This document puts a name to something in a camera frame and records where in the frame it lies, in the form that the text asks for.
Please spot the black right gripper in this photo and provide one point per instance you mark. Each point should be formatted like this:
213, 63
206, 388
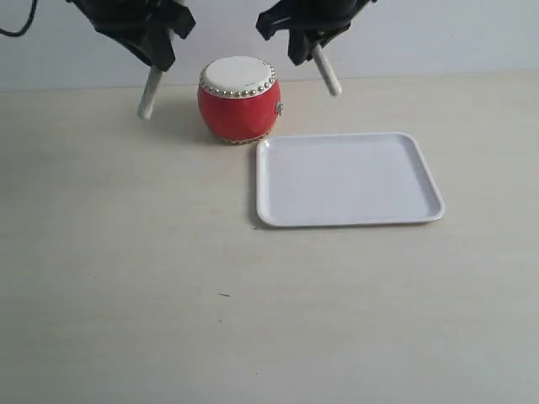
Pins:
295, 16

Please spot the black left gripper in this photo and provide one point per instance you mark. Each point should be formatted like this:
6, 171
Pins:
142, 27

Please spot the wooden drumstick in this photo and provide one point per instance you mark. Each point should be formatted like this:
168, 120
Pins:
150, 90
326, 71

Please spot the small red drum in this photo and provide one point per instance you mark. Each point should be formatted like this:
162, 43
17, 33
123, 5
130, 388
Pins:
239, 98

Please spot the white plastic tray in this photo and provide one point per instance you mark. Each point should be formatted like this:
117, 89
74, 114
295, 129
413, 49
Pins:
371, 179

